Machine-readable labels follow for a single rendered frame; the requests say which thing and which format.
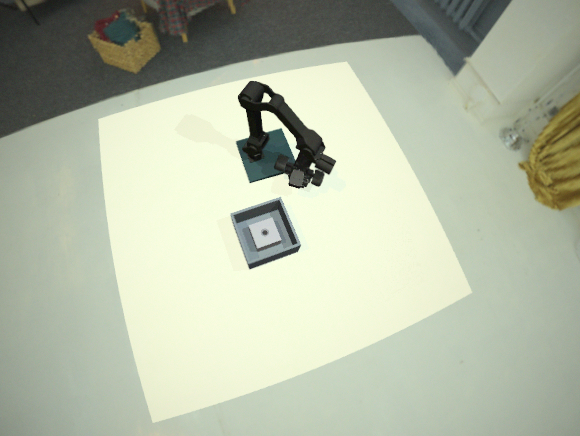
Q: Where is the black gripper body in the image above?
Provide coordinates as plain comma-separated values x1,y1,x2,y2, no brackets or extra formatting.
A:
274,155,325,187

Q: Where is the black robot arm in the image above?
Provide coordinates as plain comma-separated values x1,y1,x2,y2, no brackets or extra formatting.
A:
238,81,336,189

